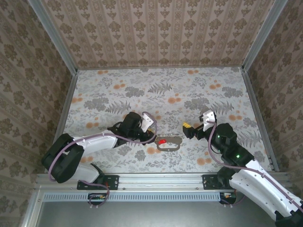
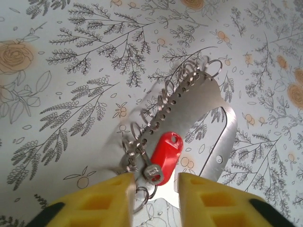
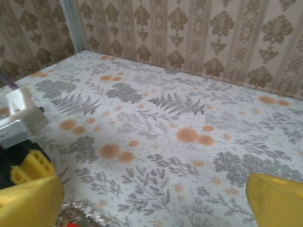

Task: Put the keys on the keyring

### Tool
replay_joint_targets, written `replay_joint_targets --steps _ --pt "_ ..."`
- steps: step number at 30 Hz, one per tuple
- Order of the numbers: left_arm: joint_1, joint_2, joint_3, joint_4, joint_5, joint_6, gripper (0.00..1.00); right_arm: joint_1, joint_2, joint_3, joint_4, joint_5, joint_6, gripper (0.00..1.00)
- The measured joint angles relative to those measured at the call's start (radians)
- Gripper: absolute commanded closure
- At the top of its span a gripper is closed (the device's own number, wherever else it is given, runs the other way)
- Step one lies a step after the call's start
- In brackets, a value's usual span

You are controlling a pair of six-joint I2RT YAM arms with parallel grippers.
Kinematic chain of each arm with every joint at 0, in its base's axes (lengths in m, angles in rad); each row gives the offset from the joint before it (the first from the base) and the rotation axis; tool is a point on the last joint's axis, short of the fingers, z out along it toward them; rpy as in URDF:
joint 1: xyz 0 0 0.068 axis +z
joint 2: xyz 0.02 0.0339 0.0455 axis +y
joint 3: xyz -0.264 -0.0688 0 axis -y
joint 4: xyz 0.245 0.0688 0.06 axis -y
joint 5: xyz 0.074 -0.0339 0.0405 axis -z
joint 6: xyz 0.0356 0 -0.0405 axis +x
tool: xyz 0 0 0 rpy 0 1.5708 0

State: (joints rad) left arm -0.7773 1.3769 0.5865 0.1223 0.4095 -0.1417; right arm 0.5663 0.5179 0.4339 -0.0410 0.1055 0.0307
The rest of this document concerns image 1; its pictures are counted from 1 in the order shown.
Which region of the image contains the metal carabiner keyring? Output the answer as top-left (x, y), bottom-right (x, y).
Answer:
top-left (157, 141), bottom-right (180, 152)

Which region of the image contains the black connector box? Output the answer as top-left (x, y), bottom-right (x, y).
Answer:
top-left (219, 192), bottom-right (237, 204)
top-left (88, 192), bottom-right (107, 205)

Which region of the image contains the grey metal front panel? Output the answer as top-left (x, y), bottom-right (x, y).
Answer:
top-left (22, 191), bottom-right (277, 227)

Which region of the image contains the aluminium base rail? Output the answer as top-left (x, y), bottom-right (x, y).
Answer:
top-left (35, 172), bottom-right (288, 191)

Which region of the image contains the aluminium table side rail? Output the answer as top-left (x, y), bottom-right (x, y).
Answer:
top-left (46, 73), bottom-right (78, 147)
top-left (241, 70), bottom-right (280, 172)

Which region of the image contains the grey slotted cable duct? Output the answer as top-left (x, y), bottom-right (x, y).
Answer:
top-left (44, 192), bottom-right (222, 202)

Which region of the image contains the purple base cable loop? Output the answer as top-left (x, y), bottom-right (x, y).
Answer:
top-left (79, 180), bottom-right (111, 209)
top-left (221, 192), bottom-right (246, 207)

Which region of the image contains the aluminium frame post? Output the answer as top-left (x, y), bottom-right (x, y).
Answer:
top-left (27, 0), bottom-right (79, 74)
top-left (241, 0), bottom-right (288, 71)

